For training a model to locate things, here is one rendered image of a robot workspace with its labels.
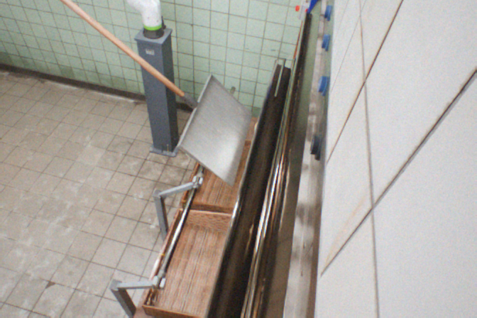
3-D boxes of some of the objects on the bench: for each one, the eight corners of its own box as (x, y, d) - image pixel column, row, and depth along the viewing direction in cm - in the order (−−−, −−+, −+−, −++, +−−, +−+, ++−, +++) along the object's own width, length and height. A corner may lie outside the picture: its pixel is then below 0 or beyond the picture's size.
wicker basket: (255, 238, 198) (261, 216, 178) (235, 340, 161) (240, 328, 140) (179, 219, 202) (176, 195, 182) (143, 315, 165) (134, 299, 144)
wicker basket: (271, 165, 237) (278, 140, 216) (255, 236, 199) (262, 213, 179) (207, 149, 241) (209, 123, 221) (180, 214, 204) (178, 190, 183)
